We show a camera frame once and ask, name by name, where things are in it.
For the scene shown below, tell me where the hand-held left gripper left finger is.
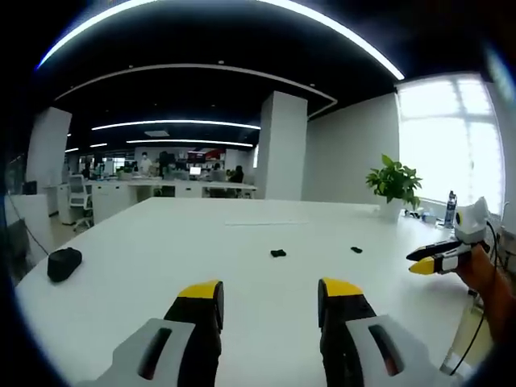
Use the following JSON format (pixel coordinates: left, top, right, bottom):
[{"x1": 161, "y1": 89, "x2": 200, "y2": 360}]
[{"x1": 76, "y1": 279, "x2": 225, "y2": 387}]

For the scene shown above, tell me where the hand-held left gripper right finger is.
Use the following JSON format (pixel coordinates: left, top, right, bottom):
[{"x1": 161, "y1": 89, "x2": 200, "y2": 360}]
[{"x1": 317, "y1": 277, "x2": 463, "y2": 387}]

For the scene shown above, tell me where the person's right hand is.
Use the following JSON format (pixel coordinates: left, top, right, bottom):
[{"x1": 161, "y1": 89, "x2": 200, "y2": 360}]
[{"x1": 456, "y1": 244, "x2": 497, "y2": 291}]

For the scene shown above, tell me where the blue water bottle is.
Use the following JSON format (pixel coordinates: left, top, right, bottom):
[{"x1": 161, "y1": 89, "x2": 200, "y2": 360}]
[{"x1": 444, "y1": 190, "x2": 458, "y2": 229}]

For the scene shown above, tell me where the green potted plant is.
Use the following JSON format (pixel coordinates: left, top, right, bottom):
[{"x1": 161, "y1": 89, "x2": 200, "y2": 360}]
[{"x1": 364, "y1": 153, "x2": 423, "y2": 221}]

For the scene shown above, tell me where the white office desk row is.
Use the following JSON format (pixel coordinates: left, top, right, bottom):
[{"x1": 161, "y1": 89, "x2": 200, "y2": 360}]
[{"x1": 86, "y1": 177, "x2": 258, "y2": 221}]

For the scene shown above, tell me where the black pouch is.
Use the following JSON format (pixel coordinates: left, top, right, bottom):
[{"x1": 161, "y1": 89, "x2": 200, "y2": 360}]
[{"x1": 47, "y1": 248, "x2": 83, "y2": 283}]

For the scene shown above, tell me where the white office chair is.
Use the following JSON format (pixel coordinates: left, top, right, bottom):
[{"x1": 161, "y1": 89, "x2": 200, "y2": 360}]
[{"x1": 67, "y1": 173, "x2": 94, "y2": 233}]

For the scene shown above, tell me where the black cable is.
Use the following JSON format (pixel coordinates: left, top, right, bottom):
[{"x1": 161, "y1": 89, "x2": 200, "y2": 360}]
[{"x1": 447, "y1": 221, "x2": 497, "y2": 374}]

